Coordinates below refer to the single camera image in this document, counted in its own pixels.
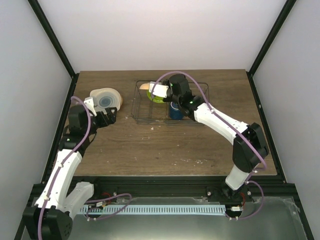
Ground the black aluminium frame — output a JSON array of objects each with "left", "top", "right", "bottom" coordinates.
[{"left": 27, "top": 0, "right": 314, "bottom": 240}]

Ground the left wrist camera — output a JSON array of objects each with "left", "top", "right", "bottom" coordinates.
[{"left": 84, "top": 97, "right": 97, "bottom": 117}]

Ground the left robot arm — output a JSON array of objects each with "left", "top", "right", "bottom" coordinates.
[{"left": 22, "top": 105, "right": 118, "bottom": 240}]

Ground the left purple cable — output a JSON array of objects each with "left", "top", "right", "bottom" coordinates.
[{"left": 37, "top": 96, "right": 133, "bottom": 237}]

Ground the dark blue mug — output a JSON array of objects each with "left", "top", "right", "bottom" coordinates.
[{"left": 169, "top": 102, "right": 184, "bottom": 121}]

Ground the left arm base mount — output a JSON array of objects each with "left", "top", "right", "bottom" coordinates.
[{"left": 85, "top": 191, "right": 117, "bottom": 204}]

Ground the black wire dish rack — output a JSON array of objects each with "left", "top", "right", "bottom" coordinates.
[{"left": 131, "top": 80, "right": 201, "bottom": 126}]

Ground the light blue slotted strip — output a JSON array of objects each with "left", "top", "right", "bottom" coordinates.
[{"left": 78, "top": 204, "right": 226, "bottom": 216}]

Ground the orange bowl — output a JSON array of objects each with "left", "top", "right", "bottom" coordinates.
[{"left": 139, "top": 83, "right": 150, "bottom": 91}]

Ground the purple cable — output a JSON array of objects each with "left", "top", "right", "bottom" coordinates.
[
  {"left": 37, "top": 96, "right": 133, "bottom": 237},
  {"left": 152, "top": 71, "right": 267, "bottom": 221}
]

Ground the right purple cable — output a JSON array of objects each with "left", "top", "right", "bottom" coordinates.
[{"left": 152, "top": 71, "right": 267, "bottom": 221}]

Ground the white grey swirl bowl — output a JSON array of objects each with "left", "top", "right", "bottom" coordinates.
[{"left": 89, "top": 87, "right": 120, "bottom": 112}]

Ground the lime green plate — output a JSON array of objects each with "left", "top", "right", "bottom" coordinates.
[{"left": 146, "top": 90, "right": 165, "bottom": 104}]

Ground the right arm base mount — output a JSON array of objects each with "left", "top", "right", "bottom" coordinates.
[{"left": 205, "top": 183, "right": 253, "bottom": 204}]

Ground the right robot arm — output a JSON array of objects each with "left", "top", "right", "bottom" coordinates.
[{"left": 155, "top": 72, "right": 269, "bottom": 202}]

